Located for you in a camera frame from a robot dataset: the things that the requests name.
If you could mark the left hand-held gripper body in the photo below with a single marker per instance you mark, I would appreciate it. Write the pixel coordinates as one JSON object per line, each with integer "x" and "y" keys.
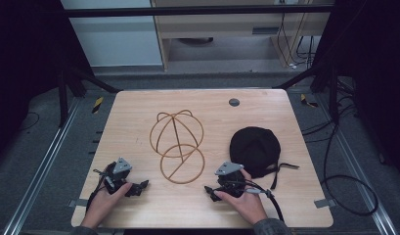
{"x": 117, "y": 178}

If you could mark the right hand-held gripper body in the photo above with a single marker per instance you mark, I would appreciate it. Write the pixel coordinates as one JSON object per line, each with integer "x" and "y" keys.
{"x": 231, "y": 182}

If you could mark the black cap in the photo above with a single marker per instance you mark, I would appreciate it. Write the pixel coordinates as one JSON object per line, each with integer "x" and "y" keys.
{"x": 254, "y": 150}

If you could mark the person's right hand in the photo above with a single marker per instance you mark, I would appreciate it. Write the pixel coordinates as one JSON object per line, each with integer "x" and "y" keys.
{"x": 244, "y": 204}

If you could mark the person's left hand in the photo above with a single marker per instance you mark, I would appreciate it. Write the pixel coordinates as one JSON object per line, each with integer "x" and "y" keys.
{"x": 103, "y": 204}

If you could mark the yellow black hazard tape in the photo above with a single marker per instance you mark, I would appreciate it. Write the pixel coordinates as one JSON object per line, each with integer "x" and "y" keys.
{"x": 306, "y": 101}
{"x": 97, "y": 104}

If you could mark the grey table grommet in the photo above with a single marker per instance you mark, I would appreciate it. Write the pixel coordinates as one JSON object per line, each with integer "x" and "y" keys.
{"x": 234, "y": 102}

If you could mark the black metal stand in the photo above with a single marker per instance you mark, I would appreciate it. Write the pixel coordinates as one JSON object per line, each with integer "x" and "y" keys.
{"x": 333, "y": 94}
{"x": 63, "y": 98}

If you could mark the white cabinet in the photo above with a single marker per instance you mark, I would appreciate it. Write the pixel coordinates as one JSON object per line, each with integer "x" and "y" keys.
{"x": 116, "y": 42}

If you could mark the black curtain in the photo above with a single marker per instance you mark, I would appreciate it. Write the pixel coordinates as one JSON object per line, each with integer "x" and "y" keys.
{"x": 21, "y": 65}
{"x": 377, "y": 65}

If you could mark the grey metal table bracket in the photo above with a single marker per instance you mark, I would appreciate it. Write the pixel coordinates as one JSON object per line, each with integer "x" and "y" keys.
{"x": 77, "y": 203}
{"x": 324, "y": 203}

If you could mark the aluminium floor rail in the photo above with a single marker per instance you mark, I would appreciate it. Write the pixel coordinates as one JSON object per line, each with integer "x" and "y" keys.
{"x": 357, "y": 169}
{"x": 41, "y": 169}

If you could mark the black frame crossbar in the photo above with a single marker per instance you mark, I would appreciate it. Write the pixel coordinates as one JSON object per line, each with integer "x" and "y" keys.
{"x": 187, "y": 10}

